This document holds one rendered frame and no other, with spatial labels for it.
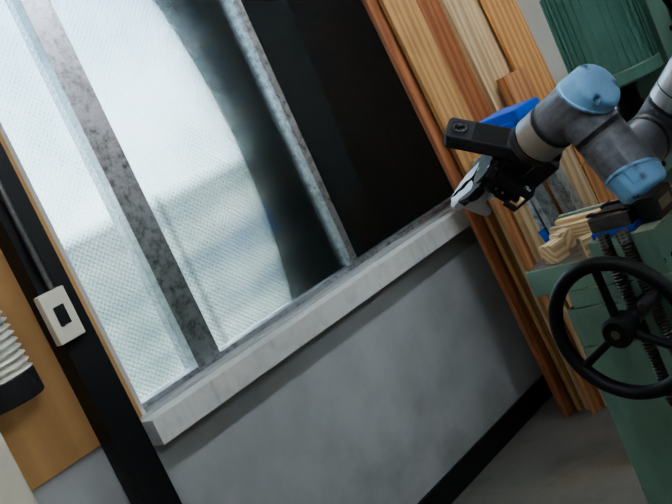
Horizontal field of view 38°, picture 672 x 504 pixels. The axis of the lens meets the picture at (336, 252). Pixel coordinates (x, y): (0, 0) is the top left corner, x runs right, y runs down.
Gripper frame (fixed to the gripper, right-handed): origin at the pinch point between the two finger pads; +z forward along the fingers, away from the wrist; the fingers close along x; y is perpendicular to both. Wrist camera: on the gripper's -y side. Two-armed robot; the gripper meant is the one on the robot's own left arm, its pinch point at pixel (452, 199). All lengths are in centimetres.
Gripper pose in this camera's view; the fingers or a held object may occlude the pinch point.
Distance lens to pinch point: 159.5
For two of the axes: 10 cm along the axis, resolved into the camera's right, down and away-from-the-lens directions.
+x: 3.0, -7.6, 5.8
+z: -4.2, 4.4, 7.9
